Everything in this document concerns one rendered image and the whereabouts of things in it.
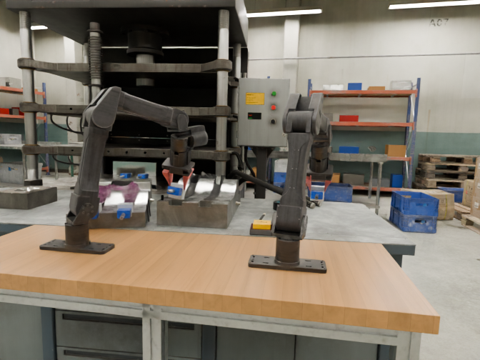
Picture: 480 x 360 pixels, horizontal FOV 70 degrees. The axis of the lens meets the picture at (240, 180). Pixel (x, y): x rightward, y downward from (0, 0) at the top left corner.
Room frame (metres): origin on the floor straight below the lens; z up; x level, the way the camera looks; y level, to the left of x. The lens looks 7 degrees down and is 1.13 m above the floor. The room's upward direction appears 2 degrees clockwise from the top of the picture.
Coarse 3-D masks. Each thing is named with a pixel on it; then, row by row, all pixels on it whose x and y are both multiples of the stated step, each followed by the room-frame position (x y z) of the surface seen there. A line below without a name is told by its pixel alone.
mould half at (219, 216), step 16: (208, 192) 1.44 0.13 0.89; (224, 192) 1.44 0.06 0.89; (240, 192) 1.68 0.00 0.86; (160, 208) 1.23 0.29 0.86; (176, 208) 1.22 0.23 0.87; (192, 208) 1.22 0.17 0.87; (208, 208) 1.21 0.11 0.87; (224, 208) 1.21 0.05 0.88; (160, 224) 1.23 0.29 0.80; (176, 224) 1.22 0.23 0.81; (192, 224) 1.22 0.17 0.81; (208, 224) 1.21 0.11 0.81; (224, 224) 1.21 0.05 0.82
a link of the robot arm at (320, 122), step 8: (296, 96) 0.98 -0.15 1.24; (304, 96) 1.00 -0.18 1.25; (312, 96) 0.96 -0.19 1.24; (320, 96) 0.95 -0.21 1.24; (288, 104) 0.97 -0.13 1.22; (296, 104) 0.96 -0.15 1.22; (304, 104) 0.99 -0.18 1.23; (312, 104) 0.94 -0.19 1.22; (320, 104) 0.95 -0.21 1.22; (288, 112) 0.95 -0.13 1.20; (320, 112) 0.95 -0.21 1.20; (312, 120) 0.91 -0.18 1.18; (320, 120) 0.96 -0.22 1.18; (328, 120) 1.14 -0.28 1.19; (312, 128) 0.91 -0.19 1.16; (320, 128) 1.09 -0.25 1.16; (328, 128) 1.15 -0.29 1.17; (320, 136) 1.16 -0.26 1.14
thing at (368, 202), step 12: (252, 156) 4.73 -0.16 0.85; (276, 156) 4.67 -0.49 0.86; (336, 156) 4.53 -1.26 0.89; (348, 156) 4.50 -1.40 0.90; (360, 156) 4.48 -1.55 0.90; (372, 156) 4.45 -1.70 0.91; (384, 156) 4.42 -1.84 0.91; (372, 168) 5.04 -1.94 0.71; (252, 192) 5.31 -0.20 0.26; (372, 204) 4.57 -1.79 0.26
